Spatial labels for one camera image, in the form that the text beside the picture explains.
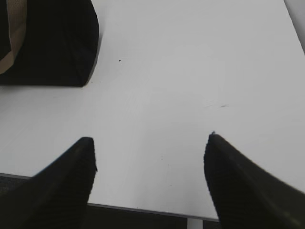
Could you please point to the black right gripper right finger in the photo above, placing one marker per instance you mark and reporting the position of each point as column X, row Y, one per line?
column 244, row 195

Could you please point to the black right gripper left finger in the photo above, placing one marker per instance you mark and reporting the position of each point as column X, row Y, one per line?
column 55, row 198

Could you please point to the black tote bag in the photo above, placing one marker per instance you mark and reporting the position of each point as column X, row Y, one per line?
column 60, row 45

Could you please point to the white table leg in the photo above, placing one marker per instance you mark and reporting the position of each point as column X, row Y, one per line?
column 194, row 223

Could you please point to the tan front bag handle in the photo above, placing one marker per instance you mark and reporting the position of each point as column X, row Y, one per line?
column 13, row 16

